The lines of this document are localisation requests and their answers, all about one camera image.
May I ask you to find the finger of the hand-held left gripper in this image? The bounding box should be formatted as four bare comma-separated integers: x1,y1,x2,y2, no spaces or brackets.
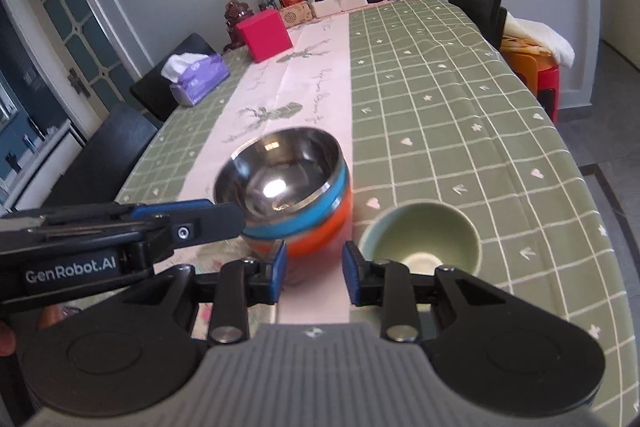
132,200,221,218
144,203,247,258

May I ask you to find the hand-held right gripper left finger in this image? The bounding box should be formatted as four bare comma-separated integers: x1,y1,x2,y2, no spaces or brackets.
126,240,289,344

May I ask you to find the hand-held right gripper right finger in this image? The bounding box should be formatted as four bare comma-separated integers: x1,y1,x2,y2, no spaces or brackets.
341,240,507,342

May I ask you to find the orange steel bowl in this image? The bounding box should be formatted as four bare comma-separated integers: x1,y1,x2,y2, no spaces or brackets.
248,187,353,259

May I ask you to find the blue steel bowl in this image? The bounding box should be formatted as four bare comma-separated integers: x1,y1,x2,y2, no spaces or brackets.
212,128,349,242

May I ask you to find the green ceramic bowl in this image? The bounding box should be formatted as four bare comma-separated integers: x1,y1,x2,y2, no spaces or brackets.
357,202,483,279

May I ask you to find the person's left hand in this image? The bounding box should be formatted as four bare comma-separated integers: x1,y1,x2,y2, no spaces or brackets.
0,321,16,357

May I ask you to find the purple tissue pack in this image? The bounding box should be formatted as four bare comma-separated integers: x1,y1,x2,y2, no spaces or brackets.
160,53,231,108

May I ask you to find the white deer print table runner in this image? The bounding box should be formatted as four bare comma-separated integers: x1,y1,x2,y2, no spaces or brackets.
177,12,354,324

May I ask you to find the brown figurine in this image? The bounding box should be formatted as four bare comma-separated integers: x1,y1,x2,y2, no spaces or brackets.
222,0,256,54

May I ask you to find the green checked tablecloth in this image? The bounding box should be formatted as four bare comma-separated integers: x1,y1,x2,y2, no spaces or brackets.
115,0,626,343

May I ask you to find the pink box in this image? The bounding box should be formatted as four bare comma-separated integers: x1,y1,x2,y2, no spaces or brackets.
236,9,294,64

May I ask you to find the small wooden box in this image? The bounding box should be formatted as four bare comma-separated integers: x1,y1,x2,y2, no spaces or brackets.
279,2,314,28

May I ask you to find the white glass panel door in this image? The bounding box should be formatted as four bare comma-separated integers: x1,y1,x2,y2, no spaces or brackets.
0,0,153,210

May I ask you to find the orange plastic stool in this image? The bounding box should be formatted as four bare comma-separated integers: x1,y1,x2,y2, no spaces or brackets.
500,39,546,98

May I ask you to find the red plastic stool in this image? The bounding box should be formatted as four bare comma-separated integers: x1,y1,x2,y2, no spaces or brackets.
530,57,561,124

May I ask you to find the white towel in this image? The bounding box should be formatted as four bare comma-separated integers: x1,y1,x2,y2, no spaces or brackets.
502,11,576,68

